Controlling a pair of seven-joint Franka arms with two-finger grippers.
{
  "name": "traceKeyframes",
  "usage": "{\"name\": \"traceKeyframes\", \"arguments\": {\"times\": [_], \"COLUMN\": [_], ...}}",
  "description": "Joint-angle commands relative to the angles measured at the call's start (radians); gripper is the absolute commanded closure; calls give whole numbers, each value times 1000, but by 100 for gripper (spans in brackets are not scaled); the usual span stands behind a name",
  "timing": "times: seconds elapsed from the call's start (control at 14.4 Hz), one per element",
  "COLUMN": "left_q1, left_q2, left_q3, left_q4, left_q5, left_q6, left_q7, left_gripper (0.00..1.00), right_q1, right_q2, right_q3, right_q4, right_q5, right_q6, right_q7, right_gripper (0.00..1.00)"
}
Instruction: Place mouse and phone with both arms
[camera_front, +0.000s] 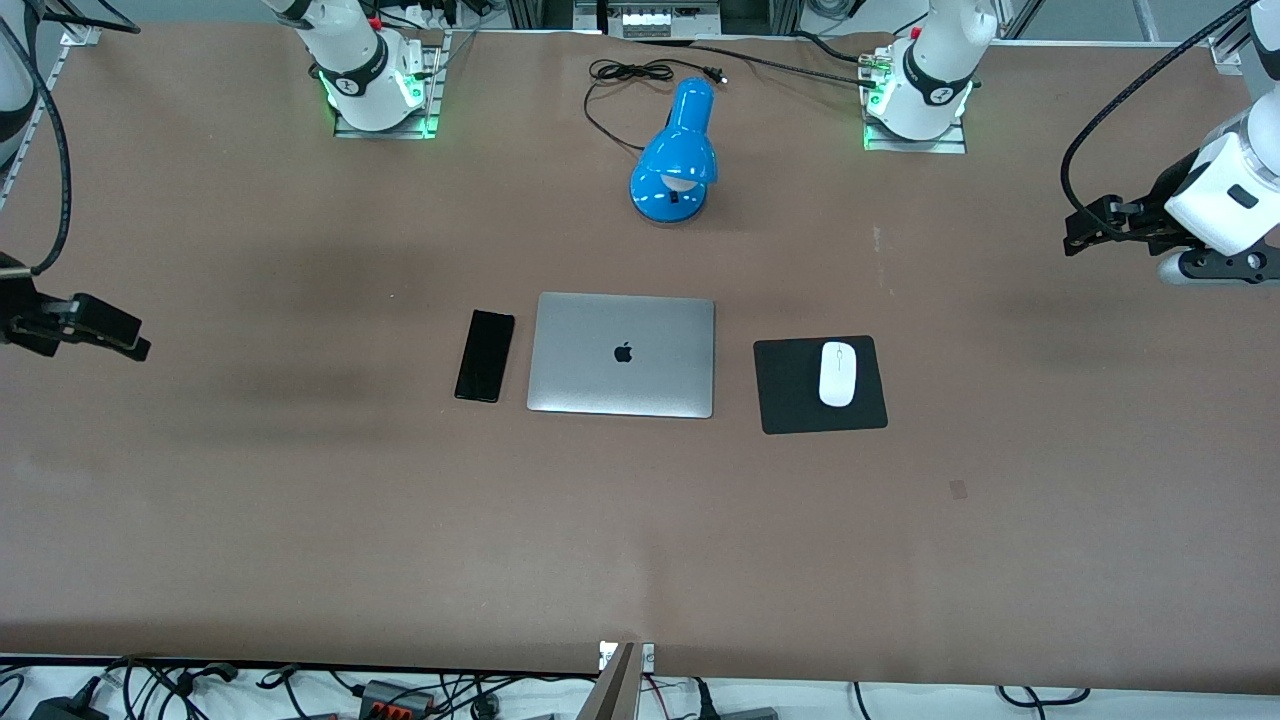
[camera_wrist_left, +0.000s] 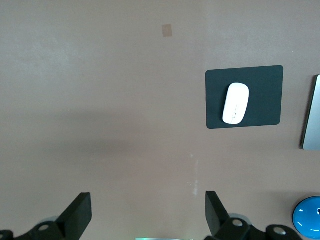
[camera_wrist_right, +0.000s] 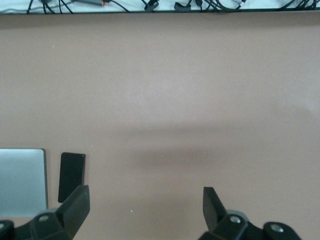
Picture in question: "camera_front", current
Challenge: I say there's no white computer mouse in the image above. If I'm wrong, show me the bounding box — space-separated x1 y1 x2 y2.
818 341 858 409

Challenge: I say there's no black smartphone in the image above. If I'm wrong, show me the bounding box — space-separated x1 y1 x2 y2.
454 309 516 404

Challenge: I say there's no black mouse pad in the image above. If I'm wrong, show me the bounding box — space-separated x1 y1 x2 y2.
752 335 889 436

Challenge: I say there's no black power adapter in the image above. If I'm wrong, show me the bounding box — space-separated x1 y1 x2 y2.
28 695 109 720

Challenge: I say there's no blue desk lamp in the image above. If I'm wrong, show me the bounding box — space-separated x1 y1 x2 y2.
628 77 720 226

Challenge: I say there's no black box with red buttons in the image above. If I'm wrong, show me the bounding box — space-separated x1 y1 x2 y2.
358 680 438 720

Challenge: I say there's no silver closed laptop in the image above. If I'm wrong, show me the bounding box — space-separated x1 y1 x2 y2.
526 292 717 420

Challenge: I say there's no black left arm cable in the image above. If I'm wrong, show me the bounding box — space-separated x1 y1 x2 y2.
1060 0 1261 231

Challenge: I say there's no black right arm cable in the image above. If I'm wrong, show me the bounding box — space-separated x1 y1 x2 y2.
0 0 141 276

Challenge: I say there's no aluminium frame rail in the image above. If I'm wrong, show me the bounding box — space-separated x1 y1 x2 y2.
0 20 104 206
1208 0 1280 73

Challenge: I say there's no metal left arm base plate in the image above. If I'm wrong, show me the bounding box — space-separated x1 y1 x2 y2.
861 95 969 155

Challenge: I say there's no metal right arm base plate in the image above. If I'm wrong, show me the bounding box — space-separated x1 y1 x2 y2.
333 30 446 140

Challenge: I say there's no black cable to arm base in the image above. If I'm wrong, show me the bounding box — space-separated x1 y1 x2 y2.
638 36 883 91

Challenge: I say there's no black lamp power cord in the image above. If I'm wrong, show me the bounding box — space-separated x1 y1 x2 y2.
583 58 729 154

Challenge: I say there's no brown wooden post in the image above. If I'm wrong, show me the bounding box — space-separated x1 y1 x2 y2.
575 643 638 720

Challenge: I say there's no small metal table bracket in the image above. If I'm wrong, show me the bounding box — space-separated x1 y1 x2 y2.
598 641 656 673

